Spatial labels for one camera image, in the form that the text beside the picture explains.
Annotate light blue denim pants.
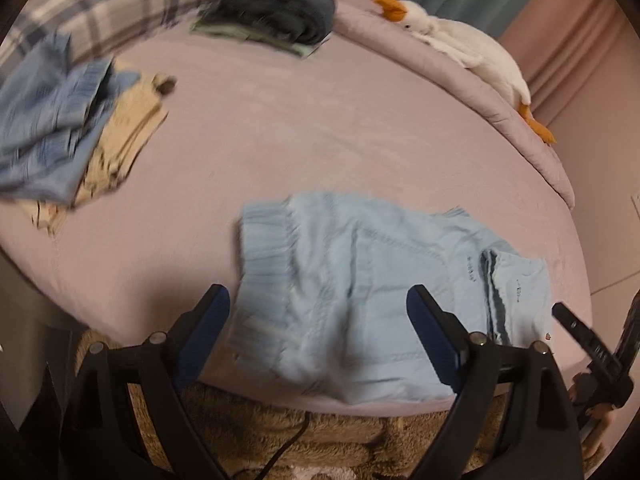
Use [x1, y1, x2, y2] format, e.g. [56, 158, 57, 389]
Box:
[229, 192, 552, 404]

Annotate brown fuzzy rug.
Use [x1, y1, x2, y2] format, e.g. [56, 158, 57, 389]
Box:
[74, 328, 606, 480]

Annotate pink curtain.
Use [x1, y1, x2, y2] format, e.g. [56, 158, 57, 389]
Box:
[499, 0, 640, 126]

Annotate beige folded garment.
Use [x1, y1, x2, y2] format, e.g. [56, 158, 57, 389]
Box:
[18, 73, 177, 236]

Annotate blue folded jeans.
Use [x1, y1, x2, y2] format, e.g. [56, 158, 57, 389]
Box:
[1, 32, 140, 206]

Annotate pink bed sheet mattress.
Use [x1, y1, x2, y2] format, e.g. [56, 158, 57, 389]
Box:
[1, 27, 591, 344]

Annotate white goose plush toy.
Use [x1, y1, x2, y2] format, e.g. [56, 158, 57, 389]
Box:
[372, 0, 556, 145]

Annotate light green folded garment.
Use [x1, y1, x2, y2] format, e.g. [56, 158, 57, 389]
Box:
[190, 20, 330, 58]

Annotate pink quilted comforter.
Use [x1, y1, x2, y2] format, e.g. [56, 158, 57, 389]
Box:
[333, 0, 575, 208]

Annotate plaid pillow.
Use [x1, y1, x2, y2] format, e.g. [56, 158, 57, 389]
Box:
[1, 0, 210, 81]

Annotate dark grey folded pants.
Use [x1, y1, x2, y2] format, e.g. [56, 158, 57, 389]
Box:
[202, 0, 336, 46]

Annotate black cable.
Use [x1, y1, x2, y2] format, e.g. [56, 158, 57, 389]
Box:
[234, 410, 313, 480]

